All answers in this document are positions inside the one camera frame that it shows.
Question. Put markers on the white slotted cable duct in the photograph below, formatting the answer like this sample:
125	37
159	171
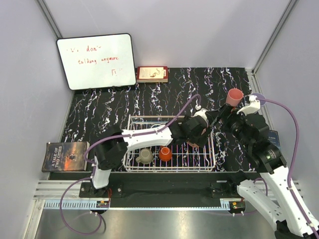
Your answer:
77	204

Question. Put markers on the red book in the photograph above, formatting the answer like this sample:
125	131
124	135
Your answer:
152	74

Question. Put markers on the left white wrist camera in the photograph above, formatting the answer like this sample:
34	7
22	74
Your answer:
200	112

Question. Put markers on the salmon speckled ceramic mug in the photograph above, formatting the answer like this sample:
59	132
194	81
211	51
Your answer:
200	143

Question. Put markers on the lavender plastic cup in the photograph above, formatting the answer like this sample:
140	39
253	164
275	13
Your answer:
261	98

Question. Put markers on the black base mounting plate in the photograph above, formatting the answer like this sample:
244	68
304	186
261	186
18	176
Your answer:
164	190

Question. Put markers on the dark blue book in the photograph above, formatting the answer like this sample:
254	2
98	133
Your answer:
273	137

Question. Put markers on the white wire dish rack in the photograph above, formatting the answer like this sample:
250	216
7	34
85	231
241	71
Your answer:
184	157

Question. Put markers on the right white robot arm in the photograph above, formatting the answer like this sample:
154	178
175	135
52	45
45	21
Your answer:
288	215

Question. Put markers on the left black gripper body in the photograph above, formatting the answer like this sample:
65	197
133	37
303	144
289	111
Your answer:
198	139

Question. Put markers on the beige ceramic mug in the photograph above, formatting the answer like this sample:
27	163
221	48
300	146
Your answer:
145	156

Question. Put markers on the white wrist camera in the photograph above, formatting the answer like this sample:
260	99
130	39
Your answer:
251	108
200	112

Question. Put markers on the orange ceramic mug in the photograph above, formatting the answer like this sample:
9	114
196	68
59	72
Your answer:
165	154

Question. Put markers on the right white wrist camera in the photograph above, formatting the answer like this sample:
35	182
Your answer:
251	108

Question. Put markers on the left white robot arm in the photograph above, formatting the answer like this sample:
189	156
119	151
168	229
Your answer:
151	144

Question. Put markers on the whiteboard with red writing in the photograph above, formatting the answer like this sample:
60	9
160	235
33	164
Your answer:
101	61

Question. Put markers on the pink plastic cup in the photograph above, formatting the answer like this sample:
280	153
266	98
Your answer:
234	97

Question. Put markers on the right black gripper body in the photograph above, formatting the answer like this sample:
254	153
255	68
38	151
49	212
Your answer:
233	123

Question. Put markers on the Tale of Two Cities book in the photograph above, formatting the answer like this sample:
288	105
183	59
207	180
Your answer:
65	157

